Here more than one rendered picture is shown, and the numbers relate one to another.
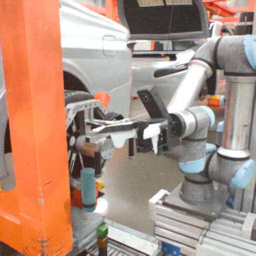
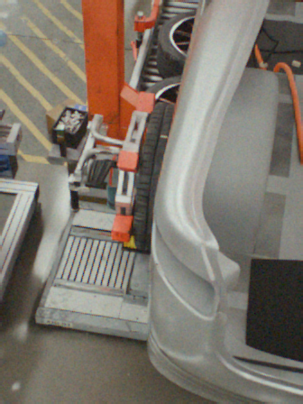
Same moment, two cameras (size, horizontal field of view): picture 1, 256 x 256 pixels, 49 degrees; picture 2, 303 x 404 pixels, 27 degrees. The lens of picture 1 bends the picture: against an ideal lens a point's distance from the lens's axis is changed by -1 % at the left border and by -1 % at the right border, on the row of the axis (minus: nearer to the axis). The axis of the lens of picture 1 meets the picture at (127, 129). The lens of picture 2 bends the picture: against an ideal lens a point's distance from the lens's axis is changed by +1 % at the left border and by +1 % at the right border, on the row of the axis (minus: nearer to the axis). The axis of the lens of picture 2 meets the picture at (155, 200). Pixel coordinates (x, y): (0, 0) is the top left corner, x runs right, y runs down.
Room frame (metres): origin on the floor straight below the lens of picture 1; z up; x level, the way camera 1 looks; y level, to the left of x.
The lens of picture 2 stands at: (3.46, -0.51, 2.86)
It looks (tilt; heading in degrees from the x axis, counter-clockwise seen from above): 49 degrees down; 153
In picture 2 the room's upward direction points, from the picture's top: 3 degrees clockwise
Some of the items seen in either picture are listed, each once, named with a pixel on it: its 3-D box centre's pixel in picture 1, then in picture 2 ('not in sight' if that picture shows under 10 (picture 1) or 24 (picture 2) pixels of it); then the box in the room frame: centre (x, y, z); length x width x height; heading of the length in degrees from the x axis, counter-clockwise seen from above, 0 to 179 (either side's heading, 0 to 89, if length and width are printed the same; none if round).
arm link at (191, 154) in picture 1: (187, 151); not in sight; (0.80, -0.18, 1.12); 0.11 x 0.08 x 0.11; 44
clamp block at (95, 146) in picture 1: (92, 144); (97, 129); (1.45, 0.19, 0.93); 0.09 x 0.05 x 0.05; 56
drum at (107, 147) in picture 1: (94, 146); (119, 171); (1.66, 0.20, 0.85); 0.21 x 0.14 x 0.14; 56
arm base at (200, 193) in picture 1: (198, 186); not in sight; (1.07, -0.30, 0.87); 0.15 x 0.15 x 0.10
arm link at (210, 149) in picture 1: (201, 160); not in sight; (1.06, -0.30, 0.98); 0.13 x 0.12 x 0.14; 44
